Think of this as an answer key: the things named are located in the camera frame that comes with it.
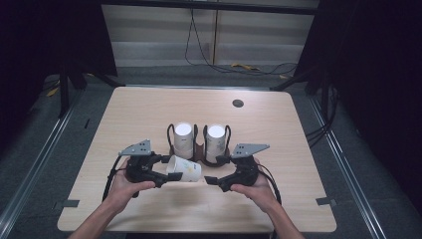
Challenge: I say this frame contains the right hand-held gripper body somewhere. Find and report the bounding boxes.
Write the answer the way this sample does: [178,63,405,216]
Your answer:
[228,142,271,188]

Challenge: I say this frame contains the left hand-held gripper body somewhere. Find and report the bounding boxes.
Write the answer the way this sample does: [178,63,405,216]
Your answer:
[117,138,167,185]

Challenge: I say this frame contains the stack of white paper cups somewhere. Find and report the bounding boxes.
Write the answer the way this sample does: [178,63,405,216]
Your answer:
[205,123,227,164]
[173,121,195,160]

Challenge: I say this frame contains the single white printed paper cup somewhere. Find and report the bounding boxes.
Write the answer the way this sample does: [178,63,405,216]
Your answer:
[165,154,203,183]

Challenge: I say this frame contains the wooden cup holder black rods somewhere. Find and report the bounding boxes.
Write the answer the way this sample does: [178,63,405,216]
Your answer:
[166,122,233,168]

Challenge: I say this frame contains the person's right hand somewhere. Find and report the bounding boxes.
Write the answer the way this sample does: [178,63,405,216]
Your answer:
[230,158,281,213]

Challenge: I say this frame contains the person's left hand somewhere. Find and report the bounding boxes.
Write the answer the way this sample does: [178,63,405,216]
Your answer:
[105,158,156,213]

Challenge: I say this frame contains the grey tape strip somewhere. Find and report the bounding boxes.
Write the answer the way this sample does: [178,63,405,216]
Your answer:
[316,196,337,207]
[53,199,81,210]

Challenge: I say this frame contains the yellow scrap on floor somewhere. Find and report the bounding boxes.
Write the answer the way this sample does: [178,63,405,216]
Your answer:
[231,63,261,72]

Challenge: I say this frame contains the black stand leg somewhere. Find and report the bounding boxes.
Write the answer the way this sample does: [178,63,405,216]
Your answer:
[58,66,125,120]
[270,66,319,93]

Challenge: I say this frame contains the black curtain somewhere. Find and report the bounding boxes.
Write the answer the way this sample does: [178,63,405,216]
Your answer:
[293,0,422,207]
[0,0,119,150]

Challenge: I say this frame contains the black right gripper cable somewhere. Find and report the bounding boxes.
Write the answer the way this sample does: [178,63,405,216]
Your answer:
[257,163,283,205]

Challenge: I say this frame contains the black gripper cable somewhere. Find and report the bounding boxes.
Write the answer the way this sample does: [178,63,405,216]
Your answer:
[257,163,283,205]
[102,154,128,202]

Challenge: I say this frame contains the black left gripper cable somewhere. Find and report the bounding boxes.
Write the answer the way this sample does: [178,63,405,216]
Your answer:
[102,154,128,202]

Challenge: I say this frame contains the black cable bundle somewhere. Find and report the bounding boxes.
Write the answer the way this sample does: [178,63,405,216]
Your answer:
[305,85,340,149]

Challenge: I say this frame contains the metal floor rail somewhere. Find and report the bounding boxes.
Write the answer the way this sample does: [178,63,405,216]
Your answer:
[308,96,388,239]
[0,89,85,231]

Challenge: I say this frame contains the black hanging wall cable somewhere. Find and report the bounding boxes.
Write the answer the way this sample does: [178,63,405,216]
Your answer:
[184,8,299,77]

